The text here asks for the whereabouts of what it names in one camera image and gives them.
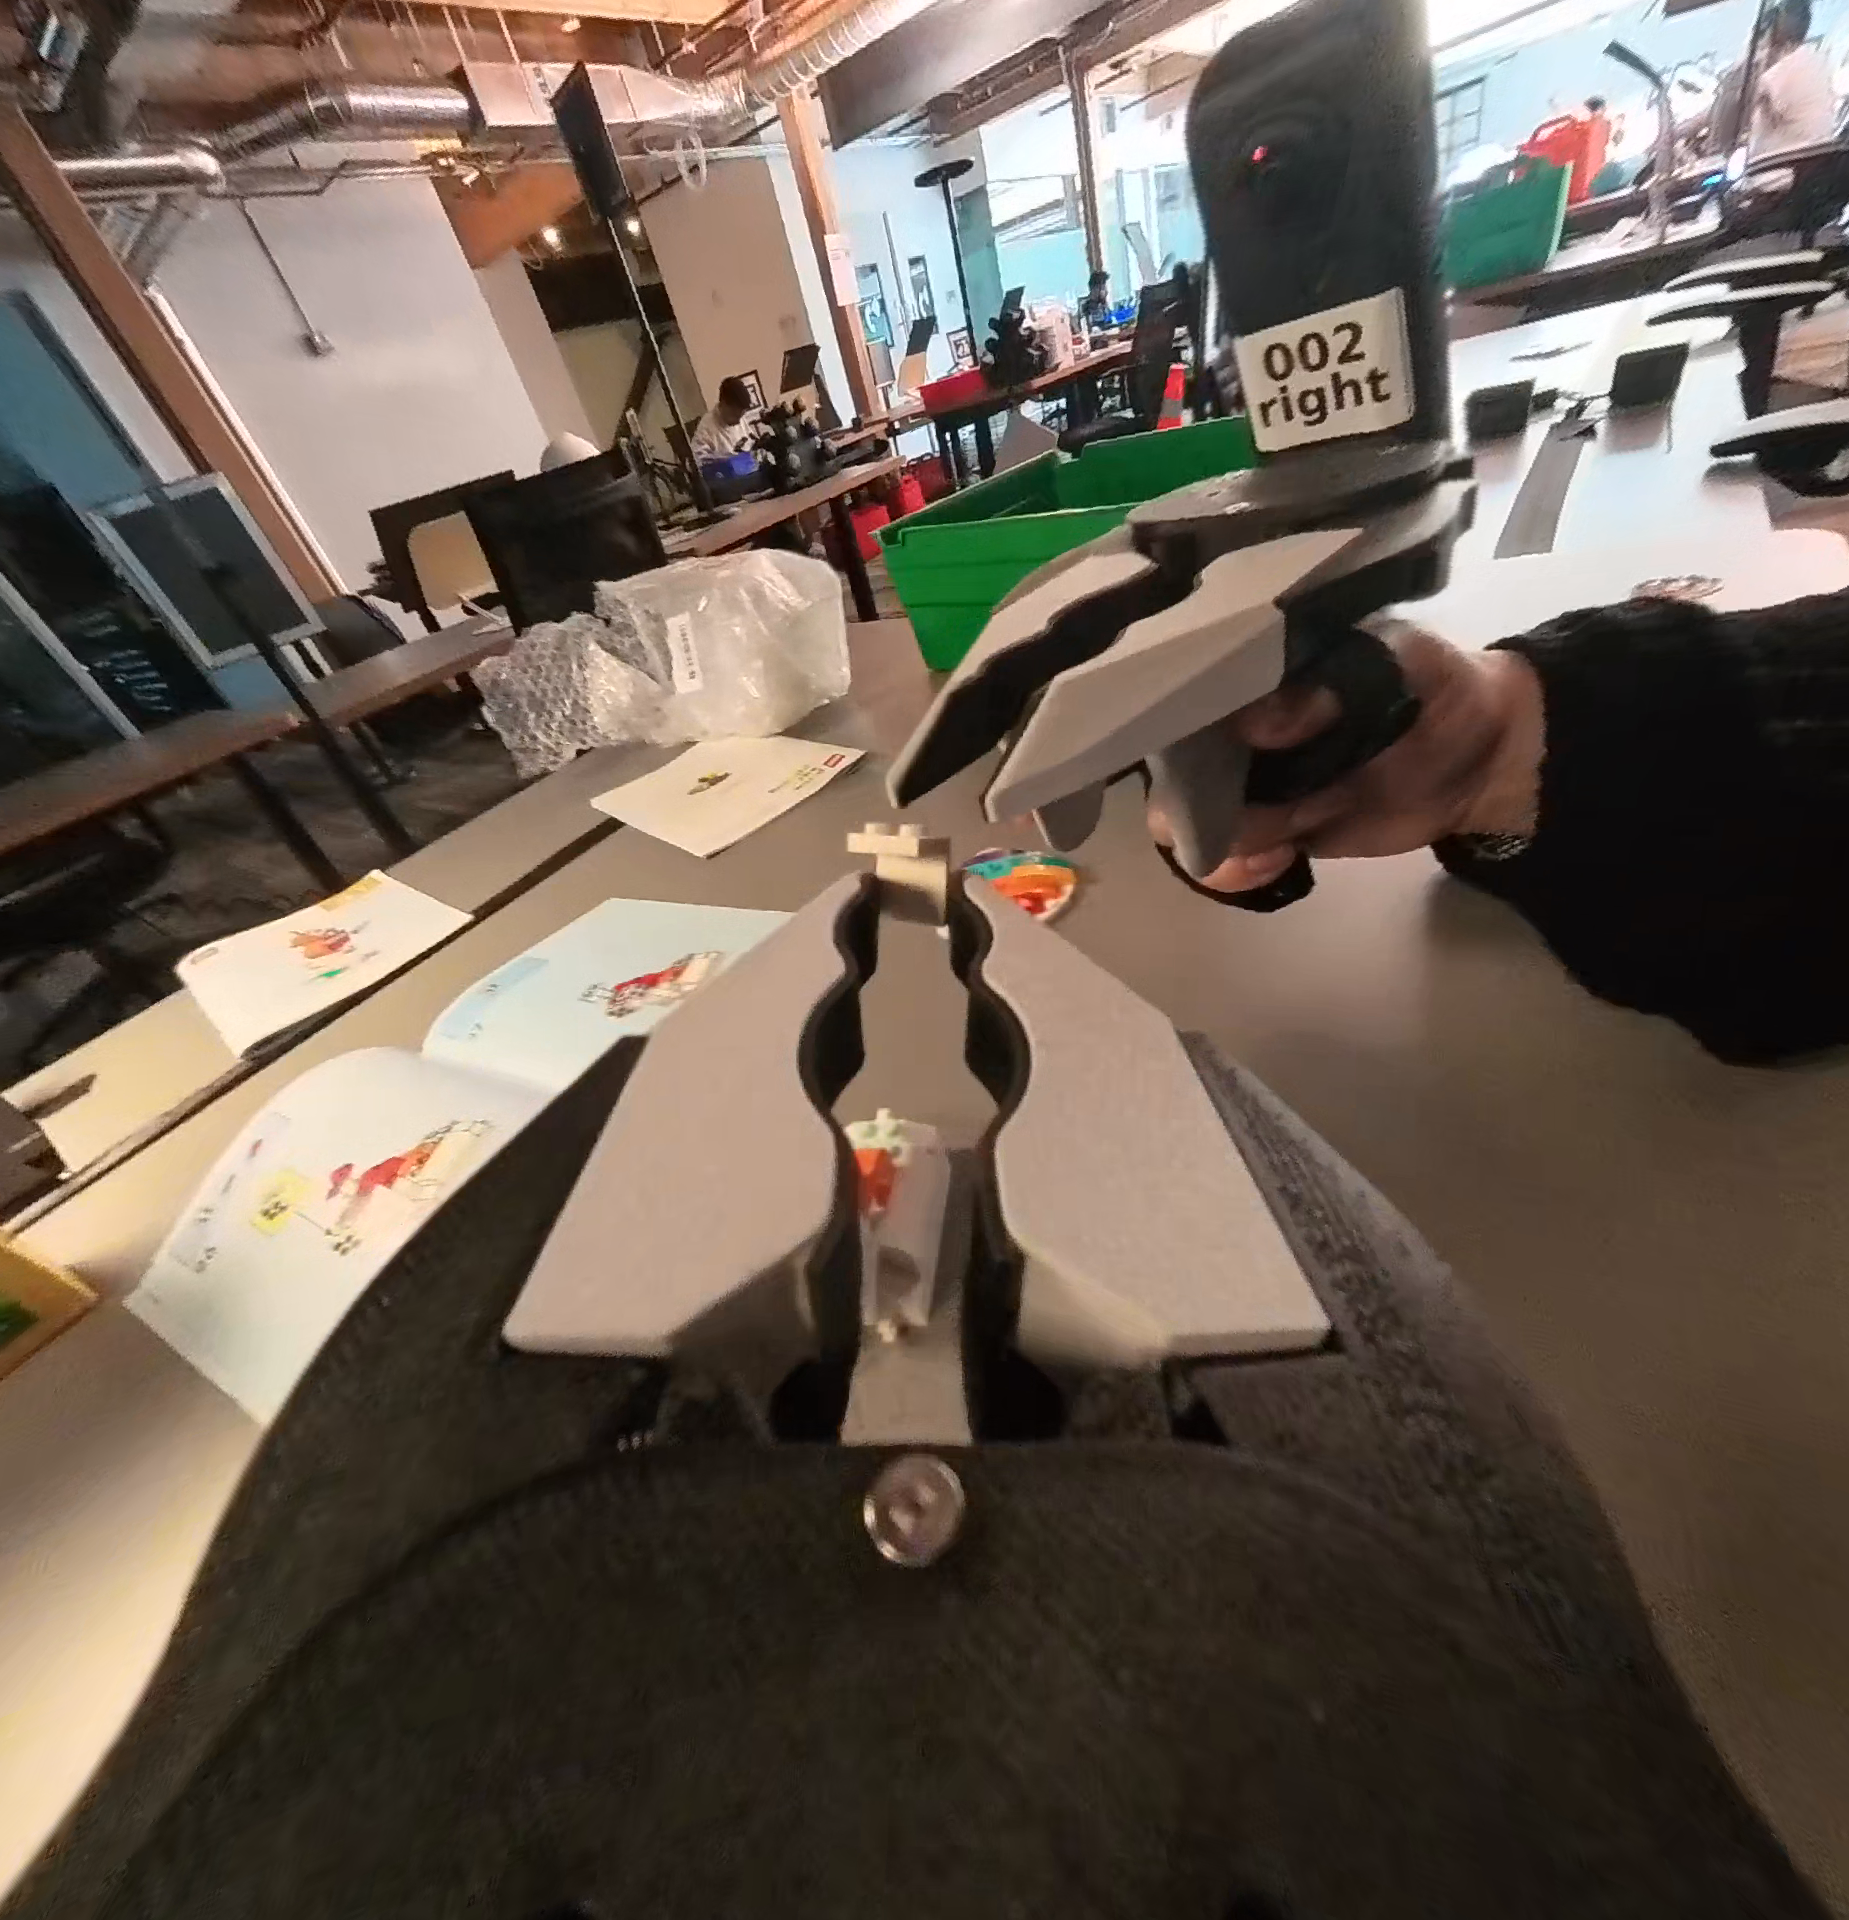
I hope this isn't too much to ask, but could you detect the silver ceiling duct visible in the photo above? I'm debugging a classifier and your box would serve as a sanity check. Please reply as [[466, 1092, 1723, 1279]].
[[0, 85, 473, 216]]

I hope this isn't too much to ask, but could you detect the white closed booklet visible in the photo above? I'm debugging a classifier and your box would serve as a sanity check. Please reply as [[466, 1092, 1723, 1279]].
[[589, 736, 863, 862]]

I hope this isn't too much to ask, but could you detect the small picture booklet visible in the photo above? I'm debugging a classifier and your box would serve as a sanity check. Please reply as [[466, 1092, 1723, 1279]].
[[173, 875, 473, 1061]]

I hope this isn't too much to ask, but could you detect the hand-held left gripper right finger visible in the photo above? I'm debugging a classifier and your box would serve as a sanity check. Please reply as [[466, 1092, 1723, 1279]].
[[952, 885, 1334, 1372]]

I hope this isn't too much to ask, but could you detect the hanging black monitor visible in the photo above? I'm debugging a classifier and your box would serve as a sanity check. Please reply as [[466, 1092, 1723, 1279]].
[[545, 62, 633, 223]]

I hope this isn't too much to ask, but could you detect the black chair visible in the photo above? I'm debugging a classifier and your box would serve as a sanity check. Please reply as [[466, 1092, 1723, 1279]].
[[367, 454, 671, 637]]

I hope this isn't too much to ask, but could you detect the person's right hand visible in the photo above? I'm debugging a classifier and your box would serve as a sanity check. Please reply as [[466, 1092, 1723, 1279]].
[[1148, 620, 1546, 908]]

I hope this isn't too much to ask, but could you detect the white framed panel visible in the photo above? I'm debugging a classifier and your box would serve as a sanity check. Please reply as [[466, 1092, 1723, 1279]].
[[91, 473, 325, 666]]

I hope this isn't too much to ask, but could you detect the green plastic bin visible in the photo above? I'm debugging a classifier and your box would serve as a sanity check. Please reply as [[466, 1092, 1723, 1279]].
[[878, 418, 1264, 673]]

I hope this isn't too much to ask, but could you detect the round colourful sticker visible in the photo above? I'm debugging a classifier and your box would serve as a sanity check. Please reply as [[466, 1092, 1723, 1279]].
[[963, 848, 1086, 923]]

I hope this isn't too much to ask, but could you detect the white office chair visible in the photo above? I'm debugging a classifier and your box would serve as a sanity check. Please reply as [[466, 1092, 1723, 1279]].
[[1640, 247, 1849, 496]]

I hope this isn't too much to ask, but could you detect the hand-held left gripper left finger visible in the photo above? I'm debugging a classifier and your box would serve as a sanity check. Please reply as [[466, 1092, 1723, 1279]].
[[500, 875, 882, 1390]]

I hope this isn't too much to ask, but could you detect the yellow lego set box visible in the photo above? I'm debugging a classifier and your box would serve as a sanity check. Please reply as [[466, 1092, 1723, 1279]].
[[0, 1206, 103, 1411]]

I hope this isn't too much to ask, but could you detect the green fabric tote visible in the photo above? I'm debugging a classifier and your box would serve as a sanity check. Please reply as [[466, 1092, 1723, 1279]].
[[1441, 150, 1573, 288]]

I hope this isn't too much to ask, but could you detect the dark wooden table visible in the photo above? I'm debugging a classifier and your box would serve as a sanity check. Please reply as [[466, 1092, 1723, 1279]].
[[247, 618, 520, 743], [0, 705, 305, 875]]

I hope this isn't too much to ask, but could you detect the open instruction booklet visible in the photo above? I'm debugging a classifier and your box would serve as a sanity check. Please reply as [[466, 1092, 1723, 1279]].
[[123, 898, 796, 1422]]

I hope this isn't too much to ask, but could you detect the black floor lamp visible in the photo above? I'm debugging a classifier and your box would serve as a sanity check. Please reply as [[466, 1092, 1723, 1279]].
[[910, 156, 1004, 321]]

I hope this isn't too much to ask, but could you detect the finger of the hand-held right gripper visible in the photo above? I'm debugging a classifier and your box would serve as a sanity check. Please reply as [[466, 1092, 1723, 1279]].
[[882, 537, 1206, 805], [983, 530, 1366, 852]]

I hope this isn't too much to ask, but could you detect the clear bubble wrap bag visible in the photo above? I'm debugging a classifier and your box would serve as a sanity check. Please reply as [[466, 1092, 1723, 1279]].
[[473, 550, 851, 780]]

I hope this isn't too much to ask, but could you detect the person's right forearm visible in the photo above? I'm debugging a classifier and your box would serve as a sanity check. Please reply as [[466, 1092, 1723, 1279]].
[[1436, 575, 1849, 1067]]

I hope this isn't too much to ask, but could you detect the white lego model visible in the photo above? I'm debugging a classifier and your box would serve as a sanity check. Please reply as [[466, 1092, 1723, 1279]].
[[841, 825, 963, 1349]]

